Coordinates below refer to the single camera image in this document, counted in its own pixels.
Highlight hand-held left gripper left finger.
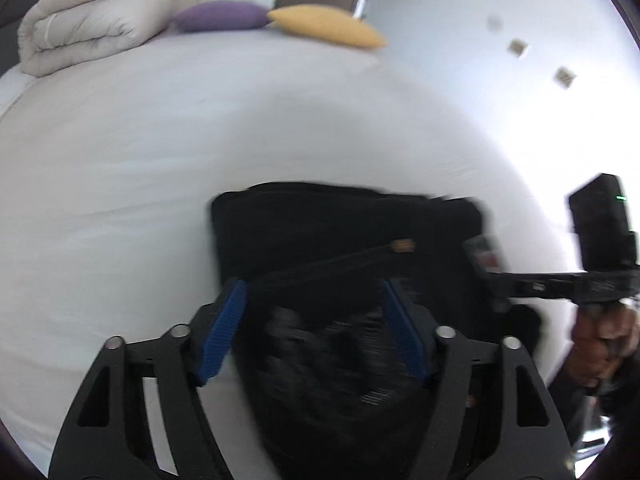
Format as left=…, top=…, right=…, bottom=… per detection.
left=47, top=278, right=249, bottom=480

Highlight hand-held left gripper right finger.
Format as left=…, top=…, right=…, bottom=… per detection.
left=382, top=278, right=574, bottom=480

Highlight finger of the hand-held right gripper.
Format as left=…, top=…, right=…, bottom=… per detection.
left=461, top=236, right=584, bottom=312

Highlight black pants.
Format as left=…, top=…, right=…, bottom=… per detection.
left=210, top=182, right=545, bottom=480

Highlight person's right forearm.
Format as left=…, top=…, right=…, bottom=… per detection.
left=547, top=367, right=621, bottom=428

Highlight person's right hand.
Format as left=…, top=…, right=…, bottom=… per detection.
left=569, top=300, right=640, bottom=387

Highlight person's dark clothing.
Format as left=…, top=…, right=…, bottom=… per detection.
left=575, top=400, right=640, bottom=480

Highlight white bed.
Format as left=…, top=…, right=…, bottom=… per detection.
left=0, top=22, right=578, bottom=476

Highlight purple pillow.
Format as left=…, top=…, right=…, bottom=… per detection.
left=169, top=1, right=274, bottom=34

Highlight yellow pillow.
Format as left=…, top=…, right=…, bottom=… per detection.
left=267, top=4, right=389, bottom=50

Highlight folded beige duvet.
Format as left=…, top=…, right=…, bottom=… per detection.
left=17, top=0, right=187, bottom=79

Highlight dark grey upholstered furniture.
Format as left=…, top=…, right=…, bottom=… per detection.
left=0, top=0, right=57, bottom=63

